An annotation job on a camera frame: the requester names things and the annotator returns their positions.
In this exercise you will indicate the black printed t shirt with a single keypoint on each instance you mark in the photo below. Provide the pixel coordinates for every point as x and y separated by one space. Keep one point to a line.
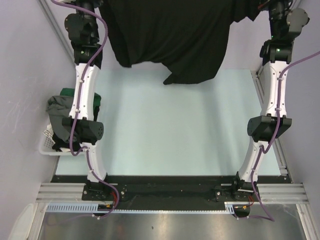
189 37

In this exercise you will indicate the white plastic laundry basket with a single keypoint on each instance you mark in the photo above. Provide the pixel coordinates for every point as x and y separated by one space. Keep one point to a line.
46 143

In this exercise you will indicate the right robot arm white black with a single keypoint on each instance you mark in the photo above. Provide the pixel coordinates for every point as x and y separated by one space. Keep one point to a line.
286 25

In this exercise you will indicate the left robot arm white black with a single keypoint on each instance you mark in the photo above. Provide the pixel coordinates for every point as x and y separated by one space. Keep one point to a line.
82 124

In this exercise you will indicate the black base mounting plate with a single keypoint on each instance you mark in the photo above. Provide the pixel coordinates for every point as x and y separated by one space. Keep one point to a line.
171 193

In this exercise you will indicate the green t shirt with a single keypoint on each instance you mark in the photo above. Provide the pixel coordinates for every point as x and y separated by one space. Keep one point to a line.
96 101

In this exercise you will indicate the grey t shirt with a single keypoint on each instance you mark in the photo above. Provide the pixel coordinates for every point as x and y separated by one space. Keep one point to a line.
59 107

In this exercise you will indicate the right aluminium frame rail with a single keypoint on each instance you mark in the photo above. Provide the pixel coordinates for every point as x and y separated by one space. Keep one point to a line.
277 149

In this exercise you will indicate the grey cable duct strip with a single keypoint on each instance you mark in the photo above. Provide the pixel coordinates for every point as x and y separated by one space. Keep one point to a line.
96 208

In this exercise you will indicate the left aluminium corner post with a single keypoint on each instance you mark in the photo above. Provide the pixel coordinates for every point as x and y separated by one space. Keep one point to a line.
58 49

